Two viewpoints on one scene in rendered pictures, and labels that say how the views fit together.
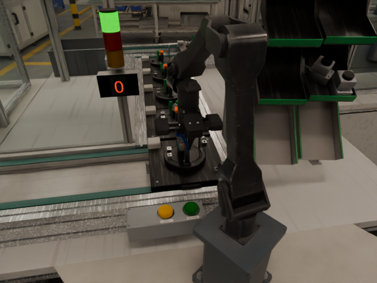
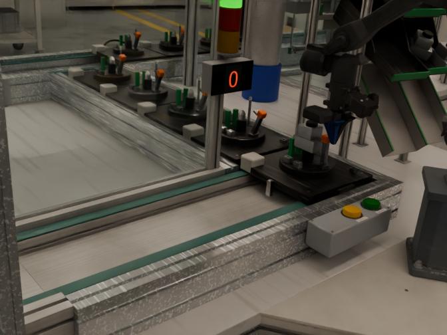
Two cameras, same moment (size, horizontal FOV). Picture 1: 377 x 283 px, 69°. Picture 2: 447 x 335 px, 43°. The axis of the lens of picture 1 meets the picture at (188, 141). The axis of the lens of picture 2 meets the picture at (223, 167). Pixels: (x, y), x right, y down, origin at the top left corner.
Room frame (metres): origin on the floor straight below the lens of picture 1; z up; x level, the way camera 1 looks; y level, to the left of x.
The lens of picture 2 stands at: (-0.27, 0.89, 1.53)
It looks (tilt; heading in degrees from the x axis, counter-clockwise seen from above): 23 degrees down; 328
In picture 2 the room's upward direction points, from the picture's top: 4 degrees clockwise
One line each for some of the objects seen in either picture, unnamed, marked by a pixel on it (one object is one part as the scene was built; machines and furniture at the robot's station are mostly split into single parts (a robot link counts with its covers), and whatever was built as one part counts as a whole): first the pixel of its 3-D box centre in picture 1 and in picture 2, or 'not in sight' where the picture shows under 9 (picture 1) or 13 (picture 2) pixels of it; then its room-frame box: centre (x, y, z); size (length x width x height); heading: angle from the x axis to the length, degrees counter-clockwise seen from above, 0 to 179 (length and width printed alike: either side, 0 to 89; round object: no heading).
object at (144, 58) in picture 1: (160, 56); not in sight; (1.71, 0.17, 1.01); 0.24 x 0.24 x 0.13; 9
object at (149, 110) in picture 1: (175, 112); (241, 123); (0.99, 0.05, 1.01); 0.24 x 0.24 x 0.13; 9
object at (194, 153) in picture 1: (184, 156); (306, 164); (0.74, 0.01, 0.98); 0.14 x 0.14 x 0.02
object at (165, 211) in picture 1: (165, 212); (351, 213); (0.51, 0.06, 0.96); 0.04 x 0.04 x 0.02
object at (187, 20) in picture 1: (194, 18); not in sight; (6.34, -0.13, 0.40); 0.61 x 0.41 x 0.22; 91
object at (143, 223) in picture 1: (166, 219); (349, 225); (0.51, 0.06, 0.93); 0.21 x 0.07 x 0.06; 99
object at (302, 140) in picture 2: (184, 134); (307, 133); (0.75, 0.01, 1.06); 0.08 x 0.04 x 0.07; 9
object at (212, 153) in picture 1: (184, 160); (305, 171); (0.74, 0.01, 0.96); 0.24 x 0.24 x 0.02; 9
